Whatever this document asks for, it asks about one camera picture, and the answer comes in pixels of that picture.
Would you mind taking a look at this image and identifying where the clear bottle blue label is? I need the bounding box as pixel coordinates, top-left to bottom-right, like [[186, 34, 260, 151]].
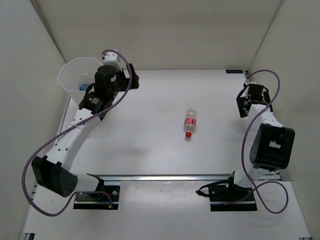
[[79, 83, 89, 91]]

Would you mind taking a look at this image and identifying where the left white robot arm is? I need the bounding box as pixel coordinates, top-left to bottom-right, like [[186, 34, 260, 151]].
[[31, 50, 139, 200]]

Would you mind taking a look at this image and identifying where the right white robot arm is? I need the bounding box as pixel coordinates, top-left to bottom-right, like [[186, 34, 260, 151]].
[[224, 82, 295, 200]]

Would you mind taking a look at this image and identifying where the white translucent octagonal bin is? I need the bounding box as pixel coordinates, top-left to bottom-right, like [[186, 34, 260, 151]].
[[57, 57, 103, 105]]

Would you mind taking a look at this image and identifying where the clear bottle red label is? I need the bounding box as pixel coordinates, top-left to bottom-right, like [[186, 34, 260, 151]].
[[183, 108, 197, 139]]

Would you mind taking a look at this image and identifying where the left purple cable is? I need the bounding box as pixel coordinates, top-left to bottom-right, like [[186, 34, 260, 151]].
[[21, 48, 134, 217]]

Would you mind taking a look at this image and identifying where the purple cable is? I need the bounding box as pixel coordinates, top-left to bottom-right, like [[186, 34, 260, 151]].
[[21, 48, 134, 217], [209, 69, 289, 214]]

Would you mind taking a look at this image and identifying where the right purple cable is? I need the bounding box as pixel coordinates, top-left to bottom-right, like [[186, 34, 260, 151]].
[[209, 69, 289, 214]]

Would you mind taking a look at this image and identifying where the aluminium rail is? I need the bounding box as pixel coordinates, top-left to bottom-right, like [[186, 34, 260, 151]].
[[99, 174, 230, 182]]

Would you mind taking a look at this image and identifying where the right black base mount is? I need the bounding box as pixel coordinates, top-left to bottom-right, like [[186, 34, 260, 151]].
[[195, 174, 258, 212]]

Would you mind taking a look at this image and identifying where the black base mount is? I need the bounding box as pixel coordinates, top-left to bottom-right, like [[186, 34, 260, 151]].
[[195, 174, 258, 212], [73, 174, 121, 210]]

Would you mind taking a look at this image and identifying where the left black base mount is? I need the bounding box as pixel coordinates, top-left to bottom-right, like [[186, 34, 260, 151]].
[[73, 174, 121, 210]]

